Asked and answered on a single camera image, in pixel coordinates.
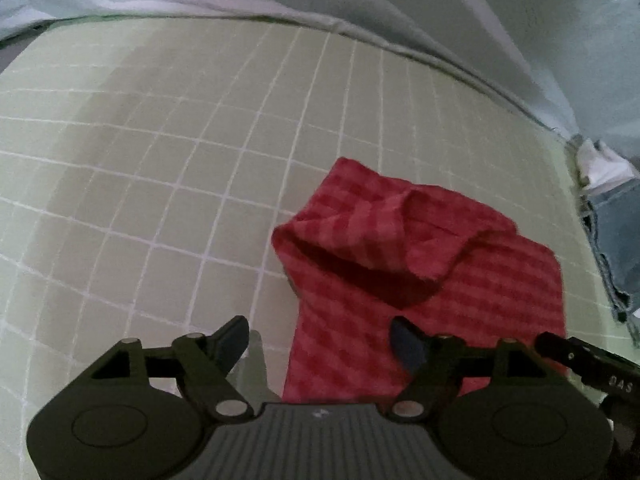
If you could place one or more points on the light blue bed sheet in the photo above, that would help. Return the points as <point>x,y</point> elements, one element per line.
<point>475,15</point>

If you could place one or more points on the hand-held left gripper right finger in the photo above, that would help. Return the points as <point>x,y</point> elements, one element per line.
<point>406,345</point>

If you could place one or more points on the blue denim jeans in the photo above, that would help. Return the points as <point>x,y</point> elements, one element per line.
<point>617,240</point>

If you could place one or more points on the white cloth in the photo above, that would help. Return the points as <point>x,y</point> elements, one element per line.
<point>602,167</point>

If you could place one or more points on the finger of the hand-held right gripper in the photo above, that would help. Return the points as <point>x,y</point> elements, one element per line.
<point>565,352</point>

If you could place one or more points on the green grid mat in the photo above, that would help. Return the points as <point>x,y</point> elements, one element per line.
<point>150,185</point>

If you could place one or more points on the red checkered cloth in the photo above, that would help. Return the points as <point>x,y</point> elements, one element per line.
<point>492,285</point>

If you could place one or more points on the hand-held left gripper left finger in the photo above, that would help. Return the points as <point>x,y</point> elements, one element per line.
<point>231,339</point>

